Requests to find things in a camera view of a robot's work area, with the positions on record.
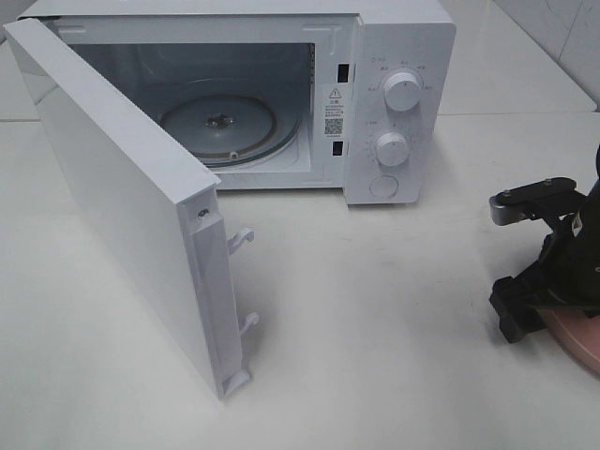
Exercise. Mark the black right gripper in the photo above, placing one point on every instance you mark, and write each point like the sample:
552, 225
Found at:
568, 266

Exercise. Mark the pink plate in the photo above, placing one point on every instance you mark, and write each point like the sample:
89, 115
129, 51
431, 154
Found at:
577, 333

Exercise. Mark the round white door button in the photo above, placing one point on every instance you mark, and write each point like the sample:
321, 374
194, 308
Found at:
385, 186

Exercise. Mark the white microwave door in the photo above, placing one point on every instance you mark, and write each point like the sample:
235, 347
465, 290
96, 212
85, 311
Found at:
154, 205

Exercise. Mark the white lower dial knob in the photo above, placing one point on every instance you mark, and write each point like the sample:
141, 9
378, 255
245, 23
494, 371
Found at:
391, 149

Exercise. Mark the white dial knob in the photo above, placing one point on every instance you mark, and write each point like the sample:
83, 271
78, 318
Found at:
402, 89
391, 149

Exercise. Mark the white upper dial knob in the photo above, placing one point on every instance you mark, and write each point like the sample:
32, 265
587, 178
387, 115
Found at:
402, 89

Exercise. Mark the white warning label sticker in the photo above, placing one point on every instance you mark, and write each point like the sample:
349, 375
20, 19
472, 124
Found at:
335, 100

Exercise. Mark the white microwave oven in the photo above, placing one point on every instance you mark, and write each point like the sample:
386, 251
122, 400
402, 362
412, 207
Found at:
161, 54

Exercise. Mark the glass microwave turntable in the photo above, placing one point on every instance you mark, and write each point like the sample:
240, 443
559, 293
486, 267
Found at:
227, 130

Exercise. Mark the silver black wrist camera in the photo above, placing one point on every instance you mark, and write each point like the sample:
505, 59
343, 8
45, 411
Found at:
525, 201

